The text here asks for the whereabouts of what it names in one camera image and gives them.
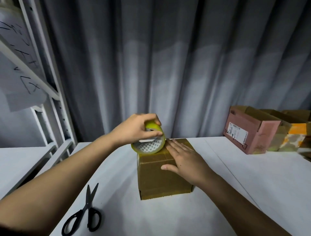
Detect person's right hand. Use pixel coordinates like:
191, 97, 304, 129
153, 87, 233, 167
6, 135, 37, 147
160, 138, 220, 191

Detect black scissors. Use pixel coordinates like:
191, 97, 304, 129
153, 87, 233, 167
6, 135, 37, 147
61, 182, 104, 236

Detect person's left forearm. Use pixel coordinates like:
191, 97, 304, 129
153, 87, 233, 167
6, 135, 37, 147
0, 132, 121, 236

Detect person's left hand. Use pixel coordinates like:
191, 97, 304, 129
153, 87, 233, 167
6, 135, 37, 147
109, 113, 164, 148

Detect yellow tape roll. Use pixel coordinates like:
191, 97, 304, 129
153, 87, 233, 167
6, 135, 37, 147
130, 121, 168, 156

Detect pink lettered cardboard box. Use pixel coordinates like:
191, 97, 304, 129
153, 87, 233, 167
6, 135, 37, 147
222, 105, 283, 156

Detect white metal shelf rack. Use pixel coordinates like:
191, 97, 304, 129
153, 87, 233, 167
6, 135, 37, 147
0, 0, 78, 191

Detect orange and white carton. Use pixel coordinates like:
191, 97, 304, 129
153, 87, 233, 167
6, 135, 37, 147
282, 122, 310, 153

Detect brown box with 7020 sticker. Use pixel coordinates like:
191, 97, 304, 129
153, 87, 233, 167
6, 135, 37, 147
135, 137, 196, 201

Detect person's right forearm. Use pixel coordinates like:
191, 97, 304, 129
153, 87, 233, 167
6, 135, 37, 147
203, 175, 293, 236

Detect small brown labelled carton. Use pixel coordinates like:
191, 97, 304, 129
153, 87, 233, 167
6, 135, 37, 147
259, 108, 295, 153

